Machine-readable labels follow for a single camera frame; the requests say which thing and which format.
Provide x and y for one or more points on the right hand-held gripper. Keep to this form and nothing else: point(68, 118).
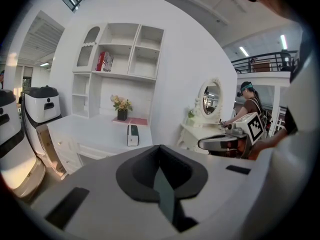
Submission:
point(252, 129)

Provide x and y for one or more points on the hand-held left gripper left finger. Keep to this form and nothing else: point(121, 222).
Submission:
point(100, 196)

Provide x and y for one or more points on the yellow flower bouquet black pot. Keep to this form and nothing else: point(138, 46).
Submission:
point(122, 106)

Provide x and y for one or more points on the white printed flag book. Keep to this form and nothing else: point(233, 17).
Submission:
point(108, 62)

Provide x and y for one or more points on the oval cream-framed mirror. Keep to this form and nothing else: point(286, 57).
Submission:
point(210, 101)

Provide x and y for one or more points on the white black robot machine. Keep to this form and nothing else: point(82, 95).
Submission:
point(12, 146)
point(42, 109)

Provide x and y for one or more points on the person's right forearm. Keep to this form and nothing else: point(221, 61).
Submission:
point(270, 141)

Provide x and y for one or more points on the red book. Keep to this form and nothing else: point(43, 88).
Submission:
point(99, 61)

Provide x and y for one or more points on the pink square mat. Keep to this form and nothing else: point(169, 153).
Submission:
point(115, 120)
point(138, 121)

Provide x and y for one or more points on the black balcony railing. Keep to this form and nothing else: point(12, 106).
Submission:
point(265, 64)

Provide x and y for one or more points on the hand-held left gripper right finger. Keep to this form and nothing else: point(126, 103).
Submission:
point(220, 189)

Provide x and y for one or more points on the white desk with shelves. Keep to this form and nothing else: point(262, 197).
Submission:
point(100, 131)

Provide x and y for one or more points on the small white flower vase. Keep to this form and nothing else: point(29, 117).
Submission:
point(192, 116)

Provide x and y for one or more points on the cream ornate dressing table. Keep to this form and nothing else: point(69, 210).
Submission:
point(195, 136)

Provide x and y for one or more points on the green and white box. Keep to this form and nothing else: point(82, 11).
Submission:
point(133, 135)

